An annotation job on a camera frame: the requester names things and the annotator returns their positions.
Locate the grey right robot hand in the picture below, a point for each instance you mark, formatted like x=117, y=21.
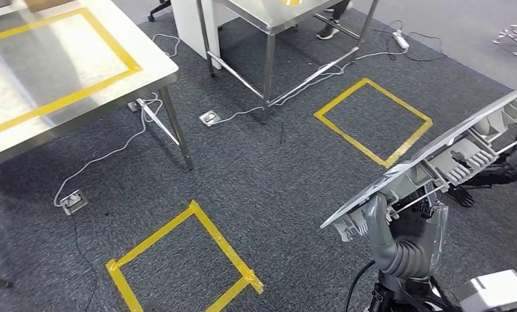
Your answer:
x=439, y=232

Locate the silver wheel hubcap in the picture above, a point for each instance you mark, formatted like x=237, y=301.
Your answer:
x=452, y=159

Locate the stainless steel workbench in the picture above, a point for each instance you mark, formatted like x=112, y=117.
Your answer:
x=47, y=64

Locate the white power strip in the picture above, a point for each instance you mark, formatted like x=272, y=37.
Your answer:
x=401, y=41

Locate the chrome stool base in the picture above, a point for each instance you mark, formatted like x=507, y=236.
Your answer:
x=514, y=34

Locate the person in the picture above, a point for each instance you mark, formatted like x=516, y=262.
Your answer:
x=327, y=32

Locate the metal floor socket box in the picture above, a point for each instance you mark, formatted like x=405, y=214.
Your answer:
x=210, y=118
x=74, y=202

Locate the stainless steel table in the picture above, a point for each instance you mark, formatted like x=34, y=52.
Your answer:
x=262, y=13

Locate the white cabinet panel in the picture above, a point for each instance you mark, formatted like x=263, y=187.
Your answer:
x=189, y=26

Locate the black office chair base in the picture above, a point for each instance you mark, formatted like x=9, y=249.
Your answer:
x=161, y=6

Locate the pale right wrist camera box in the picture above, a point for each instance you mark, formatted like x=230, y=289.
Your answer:
x=495, y=290

